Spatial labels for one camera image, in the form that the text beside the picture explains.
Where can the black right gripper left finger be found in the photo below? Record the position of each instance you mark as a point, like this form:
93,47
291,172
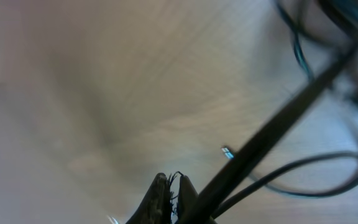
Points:
156,206

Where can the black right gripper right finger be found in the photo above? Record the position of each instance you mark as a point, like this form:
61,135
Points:
187,196

